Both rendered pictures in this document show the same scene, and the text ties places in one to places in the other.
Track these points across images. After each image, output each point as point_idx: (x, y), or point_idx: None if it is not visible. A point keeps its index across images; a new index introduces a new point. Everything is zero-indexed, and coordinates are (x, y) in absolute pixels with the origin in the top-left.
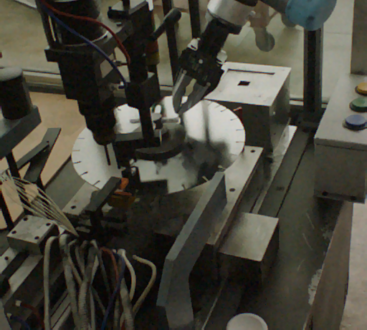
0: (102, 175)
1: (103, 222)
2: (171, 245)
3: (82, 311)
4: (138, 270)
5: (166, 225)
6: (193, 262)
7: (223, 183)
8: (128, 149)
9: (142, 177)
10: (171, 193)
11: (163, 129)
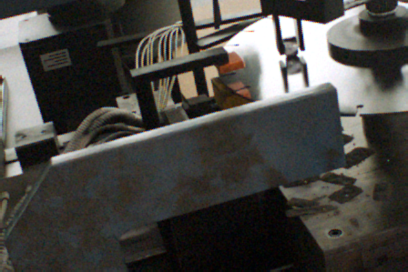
0: (246, 54)
1: (184, 118)
2: (292, 225)
3: (16, 208)
4: (183, 221)
5: (303, 186)
6: (148, 216)
7: (329, 111)
8: (280, 15)
9: (280, 75)
10: (376, 148)
11: (391, 15)
